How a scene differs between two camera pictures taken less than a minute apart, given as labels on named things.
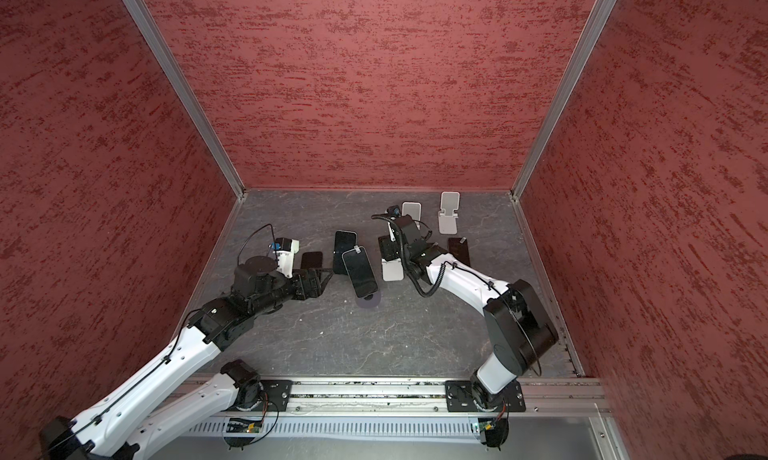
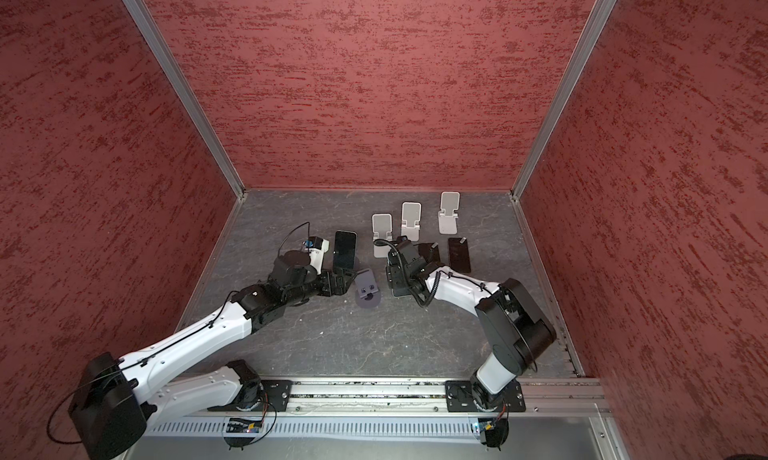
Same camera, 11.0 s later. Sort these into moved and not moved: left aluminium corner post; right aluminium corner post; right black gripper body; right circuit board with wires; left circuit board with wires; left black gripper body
Moved: right black gripper body; left black gripper body
Not moved: right aluminium corner post; left aluminium corner post; right circuit board with wires; left circuit board with wires
